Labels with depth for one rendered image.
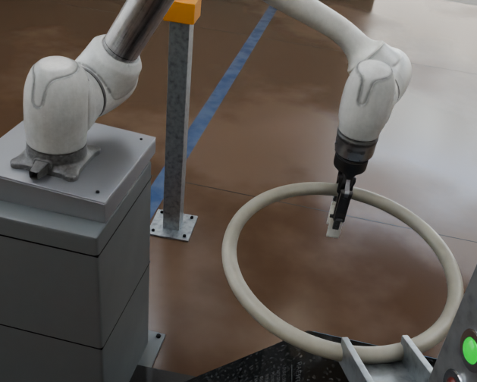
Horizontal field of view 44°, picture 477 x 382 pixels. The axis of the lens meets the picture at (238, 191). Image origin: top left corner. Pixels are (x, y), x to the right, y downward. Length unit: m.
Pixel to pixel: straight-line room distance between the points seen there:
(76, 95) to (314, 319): 1.40
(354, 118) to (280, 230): 1.70
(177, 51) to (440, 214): 1.68
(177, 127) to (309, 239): 0.85
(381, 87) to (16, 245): 0.98
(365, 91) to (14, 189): 0.90
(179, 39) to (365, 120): 1.25
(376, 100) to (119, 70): 0.72
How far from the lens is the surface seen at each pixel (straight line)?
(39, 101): 1.53
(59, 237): 1.54
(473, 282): 0.54
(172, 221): 2.78
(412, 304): 2.68
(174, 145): 2.55
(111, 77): 1.63
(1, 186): 1.62
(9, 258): 1.67
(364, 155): 1.30
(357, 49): 1.37
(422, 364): 1.04
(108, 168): 1.63
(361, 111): 1.23
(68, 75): 1.52
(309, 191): 1.37
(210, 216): 2.92
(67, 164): 1.59
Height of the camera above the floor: 1.73
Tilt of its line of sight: 34 degrees down
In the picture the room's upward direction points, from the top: 7 degrees clockwise
